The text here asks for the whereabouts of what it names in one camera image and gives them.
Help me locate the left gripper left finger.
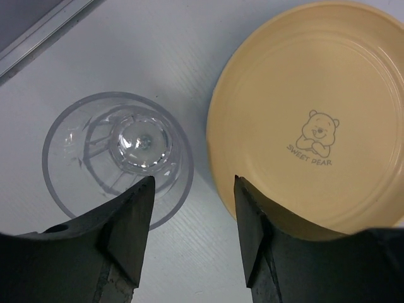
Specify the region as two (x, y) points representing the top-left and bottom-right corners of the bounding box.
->
(1, 177), (155, 302)

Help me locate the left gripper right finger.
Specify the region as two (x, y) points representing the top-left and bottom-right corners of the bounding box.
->
(234, 177), (403, 302)

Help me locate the clear glass tumbler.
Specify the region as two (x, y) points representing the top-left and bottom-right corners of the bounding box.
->
(42, 92), (194, 229)

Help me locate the yellow plate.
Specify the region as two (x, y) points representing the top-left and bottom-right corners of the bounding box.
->
(207, 3), (403, 234)

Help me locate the aluminium mounting rail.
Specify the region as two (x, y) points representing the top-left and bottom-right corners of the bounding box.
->
(1, 1), (103, 84)

